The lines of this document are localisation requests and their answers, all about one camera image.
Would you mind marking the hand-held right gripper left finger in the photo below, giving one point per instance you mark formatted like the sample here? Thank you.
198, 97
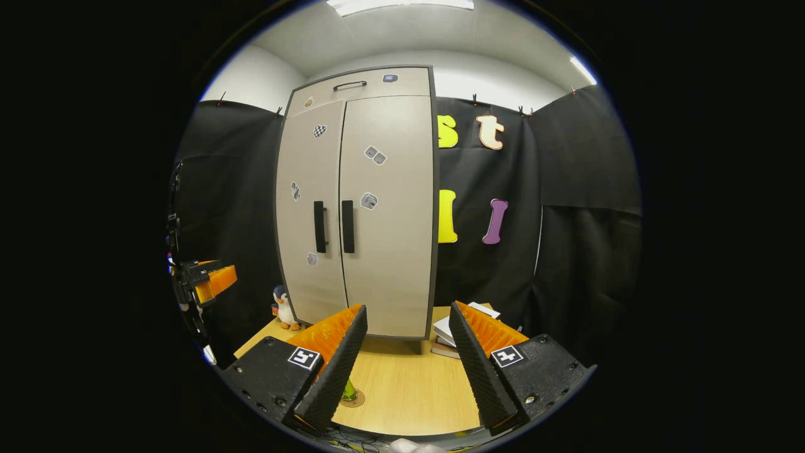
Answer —
339, 377

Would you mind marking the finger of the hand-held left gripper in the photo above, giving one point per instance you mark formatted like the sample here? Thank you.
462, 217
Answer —
201, 272
217, 284

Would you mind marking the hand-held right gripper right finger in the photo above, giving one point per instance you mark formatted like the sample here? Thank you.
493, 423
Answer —
478, 377

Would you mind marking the green label clear bottle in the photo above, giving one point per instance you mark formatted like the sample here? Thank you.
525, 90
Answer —
349, 393

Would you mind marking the round brown coaster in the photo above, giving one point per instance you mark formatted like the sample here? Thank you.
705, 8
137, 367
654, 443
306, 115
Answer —
358, 400

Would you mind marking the grey cabinet door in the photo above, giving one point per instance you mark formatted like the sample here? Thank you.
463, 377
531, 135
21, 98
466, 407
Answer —
390, 264
302, 226

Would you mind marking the grey cabinet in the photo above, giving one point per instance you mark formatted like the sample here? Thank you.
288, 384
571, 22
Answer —
434, 220

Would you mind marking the grey cabinet drawer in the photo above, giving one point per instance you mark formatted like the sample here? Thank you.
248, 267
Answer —
402, 88

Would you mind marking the brown book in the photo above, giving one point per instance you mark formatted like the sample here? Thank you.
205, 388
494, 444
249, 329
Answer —
443, 350

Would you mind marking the white book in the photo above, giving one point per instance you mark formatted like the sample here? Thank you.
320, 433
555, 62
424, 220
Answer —
443, 328

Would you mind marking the penguin plush toy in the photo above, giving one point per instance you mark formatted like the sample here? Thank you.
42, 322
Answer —
286, 311

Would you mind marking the black backdrop cloth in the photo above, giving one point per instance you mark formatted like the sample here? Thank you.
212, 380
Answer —
566, 251

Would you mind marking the small ceiling light panel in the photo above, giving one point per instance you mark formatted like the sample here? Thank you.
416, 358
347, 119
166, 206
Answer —
583, 69

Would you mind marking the large ceiling light panel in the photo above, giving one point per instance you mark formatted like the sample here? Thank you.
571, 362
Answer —
402, 5

